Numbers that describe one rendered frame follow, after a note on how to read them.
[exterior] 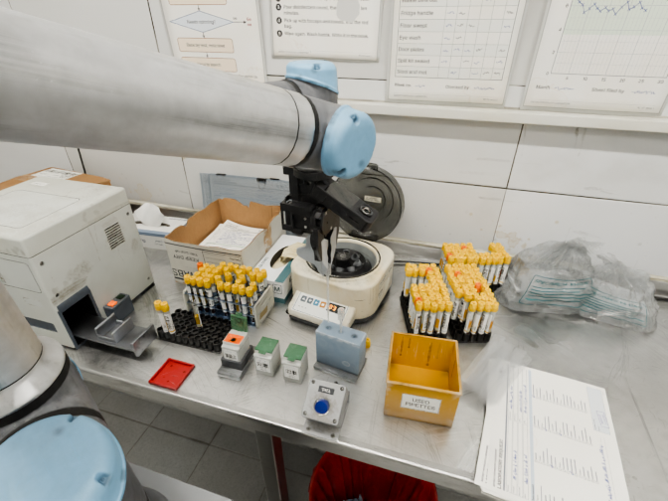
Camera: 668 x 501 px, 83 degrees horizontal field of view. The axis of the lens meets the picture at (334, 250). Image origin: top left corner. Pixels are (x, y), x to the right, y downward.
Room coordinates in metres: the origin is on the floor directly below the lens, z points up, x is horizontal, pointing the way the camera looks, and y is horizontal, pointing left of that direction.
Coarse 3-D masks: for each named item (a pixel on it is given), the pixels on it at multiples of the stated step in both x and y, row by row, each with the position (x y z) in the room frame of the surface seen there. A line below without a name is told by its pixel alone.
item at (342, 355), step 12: (324, 324) 0.60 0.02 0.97; (336, 324) 0.60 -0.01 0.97; (324, 336) 0.57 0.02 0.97; (336, 336) 0.57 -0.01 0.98; (348, 336) 0.57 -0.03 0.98; (360, 336) 0.57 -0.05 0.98; (324, 348) 0.57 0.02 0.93; (336, 348) 0.56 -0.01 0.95; (348, 348) 0.55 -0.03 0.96; (360, 348) 0.54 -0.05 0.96; (324, 360) 0.57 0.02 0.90; (336, 360) 0.56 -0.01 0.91; (348, 360) 0.55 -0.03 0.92; (360, 360) 0.55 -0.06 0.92; (336, 372) 0.55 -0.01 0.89; (348, 372) 0.55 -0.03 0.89; (360, 372) 0.55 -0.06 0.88
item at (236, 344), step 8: (232, 336) 0.59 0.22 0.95; (240, 336) 0.59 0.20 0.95; (248, 336) 0.60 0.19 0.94; (224, 344) 0.57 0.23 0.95; (232, 344) 0.57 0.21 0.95; (240, 344) 0.57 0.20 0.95; (248, 344) 0.59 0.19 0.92; (224, 352) 0.57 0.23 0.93; (232, 352) 0.56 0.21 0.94; (240, 352) 0.56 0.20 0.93; (240, 360) 0.56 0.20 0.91
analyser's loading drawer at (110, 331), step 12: (72, 324) 0.67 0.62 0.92; (84, 324) 0.67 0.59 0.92; (96, 324) 0.67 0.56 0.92; (108, 324) 0.65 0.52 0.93; (120, 324) 0.66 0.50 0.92; (132, 324) 0.66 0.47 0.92; (84, 336) 0.63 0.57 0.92; (96, 336) 0.63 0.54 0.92; (108, 336) 0.63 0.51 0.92; (120, 336) 0.62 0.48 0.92; (132, 336) 0.63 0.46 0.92; (144, 336) 0.62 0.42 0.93; (156, 336) 0.64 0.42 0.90; (120, 348) 0.60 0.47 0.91; (132, 348) 0.59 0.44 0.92; (144, 348) 0.61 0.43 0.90
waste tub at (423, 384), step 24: (408, 336) 0.57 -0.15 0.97; (408, 360) 0.57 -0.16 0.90; (432, 360) 0.56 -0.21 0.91; (456, 360) 0.50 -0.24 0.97; (408, 384) 0.45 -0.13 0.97; (432, 384) 0.52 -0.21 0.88; (456, 384) 0.46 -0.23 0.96; (384, 408) 0.45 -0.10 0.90; (408, 408) 0.44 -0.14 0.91; (432, 408) 0.44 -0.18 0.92; (456, 408) 0.43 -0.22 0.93
